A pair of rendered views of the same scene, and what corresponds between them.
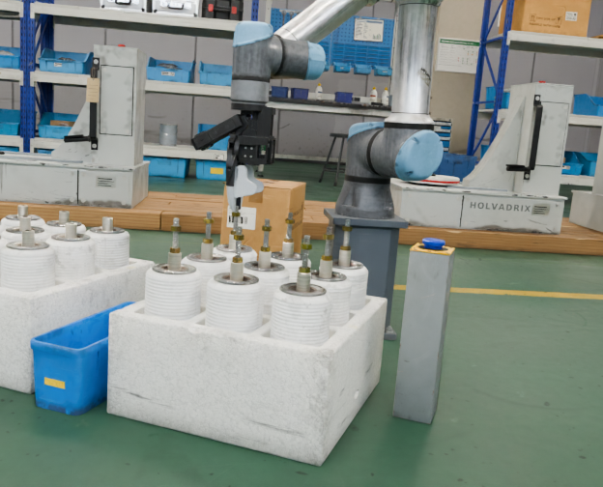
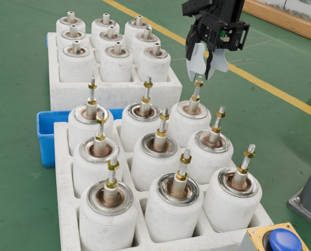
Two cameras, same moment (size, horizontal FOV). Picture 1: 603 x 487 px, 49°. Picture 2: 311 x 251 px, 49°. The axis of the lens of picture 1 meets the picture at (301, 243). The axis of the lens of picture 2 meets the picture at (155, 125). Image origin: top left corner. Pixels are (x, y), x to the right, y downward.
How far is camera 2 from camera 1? 0.90 m
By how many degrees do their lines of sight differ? 51
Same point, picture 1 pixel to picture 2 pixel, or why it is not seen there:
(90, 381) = (53, 153)
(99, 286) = (117, 91)
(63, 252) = (102, 62)
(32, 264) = (67, 65)
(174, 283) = (73, 127)
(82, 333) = not seen: hidden behind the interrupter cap
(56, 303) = (74, 94)
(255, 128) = (223, 9)
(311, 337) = (90, 241)
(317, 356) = not seen: outside the picture
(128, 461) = (5, 219)
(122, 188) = not seen: outside the picture
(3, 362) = not seen: hidden behind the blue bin
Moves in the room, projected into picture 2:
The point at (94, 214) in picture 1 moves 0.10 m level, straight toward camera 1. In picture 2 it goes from (286, 20) to (281, 23)
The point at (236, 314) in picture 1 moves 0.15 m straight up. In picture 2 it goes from (77, 178) to (78, 112)
